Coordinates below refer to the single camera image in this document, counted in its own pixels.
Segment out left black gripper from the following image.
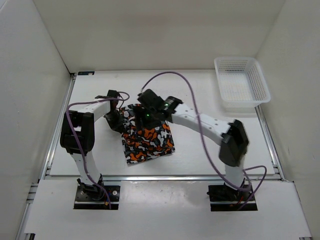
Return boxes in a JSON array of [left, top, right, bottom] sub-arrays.
[[103, 109, 125, 133]]

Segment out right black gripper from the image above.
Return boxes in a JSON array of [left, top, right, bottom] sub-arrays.
[[133, 105, 163, 132]]

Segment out orange camouflage patterned shorts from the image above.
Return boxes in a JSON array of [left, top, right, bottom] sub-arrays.
[[119, 104, 175, 166]]

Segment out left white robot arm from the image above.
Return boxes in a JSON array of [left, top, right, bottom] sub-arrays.
[[60, 90, 130, 201]]

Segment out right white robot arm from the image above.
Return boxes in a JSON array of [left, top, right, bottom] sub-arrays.
[[137, 89, 250, 200]]

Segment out small blue label sticker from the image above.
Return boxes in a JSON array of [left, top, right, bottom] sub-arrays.
[[77, 71, 95, 76]]

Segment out white plastic mesh basket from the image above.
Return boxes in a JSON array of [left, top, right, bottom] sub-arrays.
[[214, 56, 271, 113]]

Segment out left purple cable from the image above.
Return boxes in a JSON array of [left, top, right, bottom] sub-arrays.
[[66, 91, 131, 210]]

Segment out purple cable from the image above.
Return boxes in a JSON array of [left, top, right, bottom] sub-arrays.
[[66, 91, 131, 210], [141, 71, 268, 211]]

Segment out aluminium front rail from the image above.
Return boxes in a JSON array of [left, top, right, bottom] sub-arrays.
[[44, 173, 281, 182]]

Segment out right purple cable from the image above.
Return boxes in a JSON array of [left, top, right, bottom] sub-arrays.
[[141, 71, 268, 211]]

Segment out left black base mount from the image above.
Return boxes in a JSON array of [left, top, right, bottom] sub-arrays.
[[73, 178, 121, 210]]

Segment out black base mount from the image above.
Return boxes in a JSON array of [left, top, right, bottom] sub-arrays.
[[206, 182, 258, 212], [73, 178, 121, 210]]

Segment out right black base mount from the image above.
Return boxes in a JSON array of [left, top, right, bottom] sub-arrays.
[[206, 182, 258, 212]]

